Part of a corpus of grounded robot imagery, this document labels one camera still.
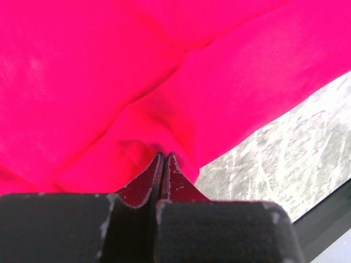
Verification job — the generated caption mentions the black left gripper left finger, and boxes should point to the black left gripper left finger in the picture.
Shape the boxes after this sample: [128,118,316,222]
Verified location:
[1,153,165,262]

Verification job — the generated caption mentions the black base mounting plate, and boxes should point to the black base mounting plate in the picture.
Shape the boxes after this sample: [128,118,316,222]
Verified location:
[293,180,350,262]

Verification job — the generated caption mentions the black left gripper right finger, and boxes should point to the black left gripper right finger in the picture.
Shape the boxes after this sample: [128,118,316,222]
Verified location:
[156,155,304,262]

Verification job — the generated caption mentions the red t-shirt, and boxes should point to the red t-shirt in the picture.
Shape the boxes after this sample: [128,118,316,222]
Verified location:
[1,1,350,194]

